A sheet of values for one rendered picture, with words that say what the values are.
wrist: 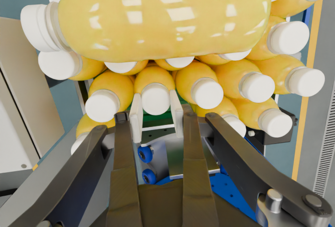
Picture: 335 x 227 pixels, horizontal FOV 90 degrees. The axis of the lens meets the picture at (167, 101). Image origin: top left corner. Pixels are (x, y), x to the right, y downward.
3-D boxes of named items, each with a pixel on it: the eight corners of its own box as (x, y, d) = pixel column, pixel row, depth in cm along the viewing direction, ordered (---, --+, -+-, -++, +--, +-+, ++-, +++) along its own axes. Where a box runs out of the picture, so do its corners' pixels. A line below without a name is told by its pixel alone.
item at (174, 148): (165, 147, 45) (170, 185, 33) (164, 140, 44) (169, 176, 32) (202, 142, 45) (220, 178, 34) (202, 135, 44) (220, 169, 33)
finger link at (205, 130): (186, 125, 14) (221, 122, 14) (178, 104, 19) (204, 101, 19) (187, 141, 15) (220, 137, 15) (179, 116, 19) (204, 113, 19)
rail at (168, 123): (98, 130, 39) (93, 137, 36) (97, 127, 38) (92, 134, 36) (264, 109, 41) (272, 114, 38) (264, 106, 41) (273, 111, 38)
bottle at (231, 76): (218, 84, 43) (264, 114, 26) (193, 76, 42) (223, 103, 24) (230, 57, 41) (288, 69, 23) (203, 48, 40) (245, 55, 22)
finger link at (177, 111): (175, 110, 15) (183, 110, 15) (169, 89, 22) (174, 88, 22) (177, 138, 16) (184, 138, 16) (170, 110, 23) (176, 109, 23)
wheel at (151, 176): (152, 191, 42) (158, 186, 43) (149, 177, 40) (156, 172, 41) (141, 181, 45) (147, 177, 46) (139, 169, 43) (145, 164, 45)
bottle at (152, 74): (158, 92, 42) (163, 129, 25) (133, 77, 40) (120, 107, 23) (173, 68, 41) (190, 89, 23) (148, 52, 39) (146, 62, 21)
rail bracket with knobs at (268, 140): (234, 126, 48) (254, 147, 38) (235, 102, 45) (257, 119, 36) (266, 121, 48) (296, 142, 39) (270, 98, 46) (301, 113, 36)
